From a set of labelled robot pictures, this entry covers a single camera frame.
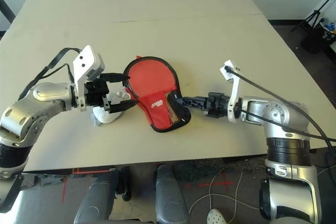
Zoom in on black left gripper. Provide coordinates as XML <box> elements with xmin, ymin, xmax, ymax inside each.
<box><xmin>83</xmin><ymin>72</ymin><xmax>139</xmax><ymax>114</ymax></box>

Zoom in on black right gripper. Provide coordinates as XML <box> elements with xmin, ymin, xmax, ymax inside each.
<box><xmin>176</xmin><ymin>91</ymin><xmax>233</xmax><ymax>119</ymax></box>

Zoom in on red and black paddle case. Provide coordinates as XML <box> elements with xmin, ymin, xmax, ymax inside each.
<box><xmin>122</xmin><ymin>55</ymin><xmax>192</xmax><ymax>133</ymax></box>

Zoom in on dark floor rug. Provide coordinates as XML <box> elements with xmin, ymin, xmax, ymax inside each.
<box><xmin>173</xmin><ymin>157</ymin><xmax>266</xmax><ymax>180</ymax></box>

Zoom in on grey robot right leg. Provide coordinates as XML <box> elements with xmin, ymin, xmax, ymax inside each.
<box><xmin>155</xmin><ymin>165</ymin><xmax>190</xmax><ymax>224</ymax></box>

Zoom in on grey robot leg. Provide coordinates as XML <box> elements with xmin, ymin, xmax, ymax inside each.
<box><xmin>73</xmin><ymin>167</ymin><xmax>124</xmax><ymax>224</ymax></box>
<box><xmin>155</xmin><ymin>165</ymin><xmax>190</xmax><ymax>224</ymax></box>

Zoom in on grey robot left leg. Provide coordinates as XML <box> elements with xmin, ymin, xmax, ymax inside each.
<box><xmin>73</xmin><ymin>167</ymin><xmax>124</xmax><ymax>224</ymax></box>

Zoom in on red floor tape lines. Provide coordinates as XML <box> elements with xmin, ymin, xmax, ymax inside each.
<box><xmin>61</xmin><ymin>167</ymin><xmax>111</xmax><ymax>204</ymax></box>

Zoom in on white perforated shoe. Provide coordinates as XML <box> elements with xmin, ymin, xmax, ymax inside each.
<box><xmin>206</xmin><ymin>208</ymin><xmax>232</xmax><ymax>224</ymax></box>

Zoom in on black bin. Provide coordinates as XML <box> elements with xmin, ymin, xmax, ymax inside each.
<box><xmin>300</xmin><ymin>23</ymin><xmax>335</xmax><ymax>54</ymax></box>

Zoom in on black tripod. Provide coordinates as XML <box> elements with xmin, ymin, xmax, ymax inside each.
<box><xmin>290</xmin><ymin>0</ymin><xmax>336</xmax><ymax>34</ymax></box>

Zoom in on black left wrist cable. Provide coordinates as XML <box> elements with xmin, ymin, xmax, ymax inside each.
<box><xmin>19</xmin><ymin>47</ymin><xmax>82</xmax><ymax>99</ymax></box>

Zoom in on white floor cable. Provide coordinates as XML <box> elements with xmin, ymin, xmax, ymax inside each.
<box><xmin>188</xmin><ymin>171</ymin><xmax>260</xmax><ymax>224</ymax></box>

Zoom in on black stand post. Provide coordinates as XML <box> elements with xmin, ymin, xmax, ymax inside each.
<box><xmin>115</xmin><ymin>166</ymin><xmax>132</xmax><ymax>201</ymax></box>

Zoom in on black table frame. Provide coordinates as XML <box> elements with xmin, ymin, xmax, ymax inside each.
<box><xmin>0</xmin><ymin>0</ymin><xmax>16</xmax><ymax>24</ymax></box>

